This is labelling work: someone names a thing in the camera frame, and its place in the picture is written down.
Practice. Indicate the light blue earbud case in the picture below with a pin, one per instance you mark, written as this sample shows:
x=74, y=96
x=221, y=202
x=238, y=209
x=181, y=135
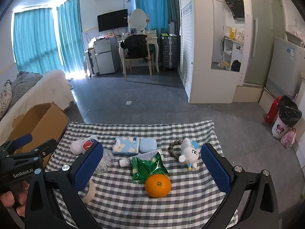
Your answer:
x=147, y=146

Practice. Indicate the wooden chair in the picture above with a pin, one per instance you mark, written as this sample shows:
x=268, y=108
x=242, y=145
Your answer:
x=137, y=62

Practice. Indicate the black backpack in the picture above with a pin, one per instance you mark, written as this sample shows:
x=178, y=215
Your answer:
x=135, y=45

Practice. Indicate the white and blue plush toy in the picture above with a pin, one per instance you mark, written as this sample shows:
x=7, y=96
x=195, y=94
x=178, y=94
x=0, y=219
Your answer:
x=189, y=153

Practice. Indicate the black plastic bag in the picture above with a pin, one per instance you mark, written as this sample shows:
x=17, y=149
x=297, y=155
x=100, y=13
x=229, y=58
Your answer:
x=236, y=65

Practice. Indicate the red fire extinguisher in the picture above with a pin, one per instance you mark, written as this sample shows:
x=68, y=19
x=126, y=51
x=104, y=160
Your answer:
x=272, y=111

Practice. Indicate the pink printed bag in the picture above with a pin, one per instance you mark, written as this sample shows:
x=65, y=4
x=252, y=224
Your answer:
x=288, y=139

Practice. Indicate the white cartoon trash bin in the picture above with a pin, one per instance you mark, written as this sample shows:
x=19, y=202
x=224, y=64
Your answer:
x=286, y=119

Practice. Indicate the white cream tube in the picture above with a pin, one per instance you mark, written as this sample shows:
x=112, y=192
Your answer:
x=125, y=163

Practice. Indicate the green snack packet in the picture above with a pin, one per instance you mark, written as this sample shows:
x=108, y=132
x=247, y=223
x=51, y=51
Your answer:
x=145, y=168

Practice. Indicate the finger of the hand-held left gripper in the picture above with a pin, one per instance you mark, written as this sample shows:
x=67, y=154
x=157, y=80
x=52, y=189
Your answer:
x=22, y=139
x=38, y=150

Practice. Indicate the black television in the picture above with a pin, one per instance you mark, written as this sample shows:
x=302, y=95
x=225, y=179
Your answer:
x=112, y=20

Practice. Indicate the person's left hand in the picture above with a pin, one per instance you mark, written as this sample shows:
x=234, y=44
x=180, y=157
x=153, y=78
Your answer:
x=9, y=199

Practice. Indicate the grey checked cloth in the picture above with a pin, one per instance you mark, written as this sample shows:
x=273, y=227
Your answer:
x=119, y=200

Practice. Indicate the floral pillow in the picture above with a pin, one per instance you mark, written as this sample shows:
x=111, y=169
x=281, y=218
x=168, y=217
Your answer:
x=4, y=97

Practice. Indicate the white kitchen shelf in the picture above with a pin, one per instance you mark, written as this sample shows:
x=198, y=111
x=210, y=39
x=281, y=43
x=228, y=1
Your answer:
x=230, y=52

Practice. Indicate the crushed clear plastic bottle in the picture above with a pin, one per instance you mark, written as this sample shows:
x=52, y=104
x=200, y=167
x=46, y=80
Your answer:
x=82, y=145

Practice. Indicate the black range hood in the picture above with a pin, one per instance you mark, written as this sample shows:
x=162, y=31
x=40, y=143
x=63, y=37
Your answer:
x=237, y=7

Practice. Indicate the blue floral tissue pack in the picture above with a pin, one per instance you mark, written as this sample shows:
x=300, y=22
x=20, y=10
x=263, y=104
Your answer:
x=125, y=145

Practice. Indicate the small white fridge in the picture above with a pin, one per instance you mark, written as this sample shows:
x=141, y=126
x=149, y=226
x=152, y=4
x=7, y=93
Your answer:
x=106, y=57

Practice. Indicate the silver ribbed suitcase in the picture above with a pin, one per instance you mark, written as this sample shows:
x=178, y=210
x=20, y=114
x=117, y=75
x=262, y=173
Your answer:
x=169, y=52

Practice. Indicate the beige tape roll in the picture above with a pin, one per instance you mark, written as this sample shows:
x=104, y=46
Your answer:
x=90, y=192

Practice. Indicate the flat cardboard sheets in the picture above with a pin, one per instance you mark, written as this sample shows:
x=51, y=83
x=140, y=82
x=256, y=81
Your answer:
x=266, y=100

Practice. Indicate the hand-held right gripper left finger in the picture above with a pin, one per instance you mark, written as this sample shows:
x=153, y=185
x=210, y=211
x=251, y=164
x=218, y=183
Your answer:
x=87, y=164

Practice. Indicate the white washing machine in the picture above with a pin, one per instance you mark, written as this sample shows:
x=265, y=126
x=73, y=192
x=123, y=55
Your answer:
x=283, y=62

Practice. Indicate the white dressing table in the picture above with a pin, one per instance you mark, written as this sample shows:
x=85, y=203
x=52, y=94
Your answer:
x=153, y=40

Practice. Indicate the grey suitcase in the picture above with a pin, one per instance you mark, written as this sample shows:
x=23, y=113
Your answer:
x=90, y=62

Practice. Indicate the orange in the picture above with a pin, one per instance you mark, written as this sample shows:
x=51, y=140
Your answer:
x=158, y=186

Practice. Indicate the oval white mirror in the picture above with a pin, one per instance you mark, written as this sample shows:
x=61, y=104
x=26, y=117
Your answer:
x=138, y=18

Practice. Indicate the striped grey blanket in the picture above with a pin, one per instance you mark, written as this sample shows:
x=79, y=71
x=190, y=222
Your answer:
x=22, y=85

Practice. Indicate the teal window curtain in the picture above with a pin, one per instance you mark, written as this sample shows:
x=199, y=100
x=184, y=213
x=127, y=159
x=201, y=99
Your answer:
x=70, y=33
x=157, y=4
x=35, y=40

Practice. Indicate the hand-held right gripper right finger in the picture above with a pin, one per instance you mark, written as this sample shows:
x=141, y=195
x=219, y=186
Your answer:
x=215, y=169

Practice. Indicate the white paper slip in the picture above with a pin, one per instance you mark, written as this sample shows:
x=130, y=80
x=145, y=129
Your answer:
x=128, y=102

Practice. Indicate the pair of shoes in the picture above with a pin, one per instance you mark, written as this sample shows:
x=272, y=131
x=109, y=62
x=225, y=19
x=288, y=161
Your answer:
x=70, y=78

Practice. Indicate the brown cardboard box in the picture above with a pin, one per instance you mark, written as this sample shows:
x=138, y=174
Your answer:
x=45, y=121

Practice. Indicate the bed with cream cover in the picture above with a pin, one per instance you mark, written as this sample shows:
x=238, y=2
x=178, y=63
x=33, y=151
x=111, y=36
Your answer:
x=47, y=88

